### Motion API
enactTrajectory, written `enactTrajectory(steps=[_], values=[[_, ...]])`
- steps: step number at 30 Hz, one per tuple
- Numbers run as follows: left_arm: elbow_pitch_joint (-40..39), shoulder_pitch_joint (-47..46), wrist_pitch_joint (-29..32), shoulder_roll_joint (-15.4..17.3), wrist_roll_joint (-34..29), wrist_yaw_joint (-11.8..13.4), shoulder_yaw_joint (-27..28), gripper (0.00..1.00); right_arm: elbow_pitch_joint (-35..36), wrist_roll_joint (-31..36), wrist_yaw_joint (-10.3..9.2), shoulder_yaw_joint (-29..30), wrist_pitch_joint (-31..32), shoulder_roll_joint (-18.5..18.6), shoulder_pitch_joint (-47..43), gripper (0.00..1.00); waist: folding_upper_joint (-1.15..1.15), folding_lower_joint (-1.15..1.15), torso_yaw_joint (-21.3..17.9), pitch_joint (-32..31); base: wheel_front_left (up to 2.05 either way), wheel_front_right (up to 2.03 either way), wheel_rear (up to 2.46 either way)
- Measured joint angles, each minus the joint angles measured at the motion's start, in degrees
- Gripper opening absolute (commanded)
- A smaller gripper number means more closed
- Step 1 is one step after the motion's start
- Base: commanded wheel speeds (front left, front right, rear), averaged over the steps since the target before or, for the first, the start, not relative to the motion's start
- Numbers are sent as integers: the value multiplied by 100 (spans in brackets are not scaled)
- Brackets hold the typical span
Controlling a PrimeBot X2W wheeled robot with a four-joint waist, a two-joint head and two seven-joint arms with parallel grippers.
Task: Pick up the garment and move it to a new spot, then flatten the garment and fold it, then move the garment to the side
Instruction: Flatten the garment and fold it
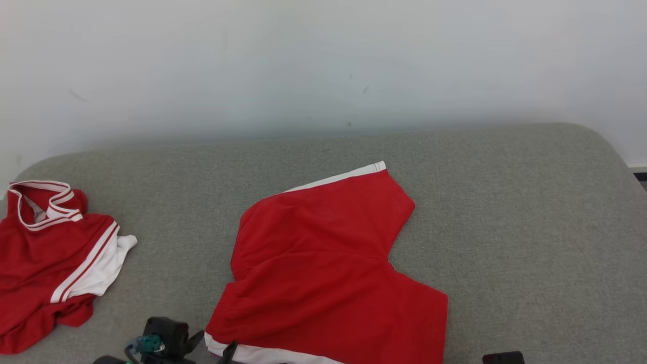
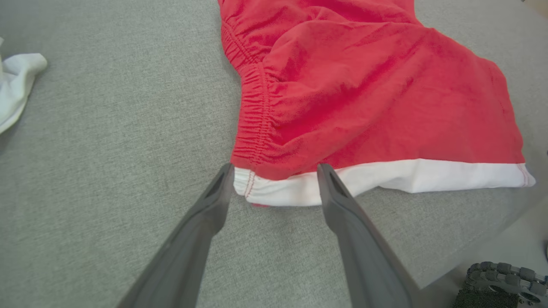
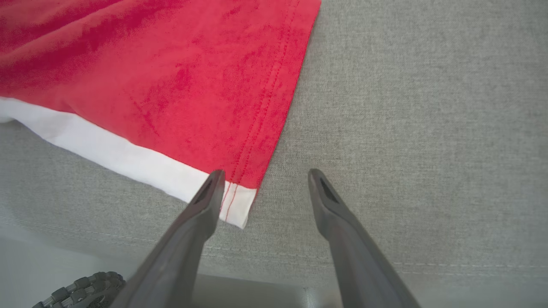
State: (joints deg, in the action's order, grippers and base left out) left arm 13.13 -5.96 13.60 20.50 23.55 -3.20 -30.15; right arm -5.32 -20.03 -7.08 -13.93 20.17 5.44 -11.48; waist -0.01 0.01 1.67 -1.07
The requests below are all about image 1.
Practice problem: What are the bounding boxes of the red white basketball jersey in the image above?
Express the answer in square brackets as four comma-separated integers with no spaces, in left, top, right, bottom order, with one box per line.
[0,180,138,354]

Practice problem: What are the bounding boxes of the red white-trimmed shorts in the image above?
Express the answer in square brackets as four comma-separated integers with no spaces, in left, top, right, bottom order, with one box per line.
[205,161,449,364]

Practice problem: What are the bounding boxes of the grey fabric sofa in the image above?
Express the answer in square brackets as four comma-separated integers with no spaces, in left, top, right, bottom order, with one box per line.
[0,123,647,364]

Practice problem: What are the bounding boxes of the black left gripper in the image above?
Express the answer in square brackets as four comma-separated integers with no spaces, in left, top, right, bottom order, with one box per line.
[152,330,238,364]

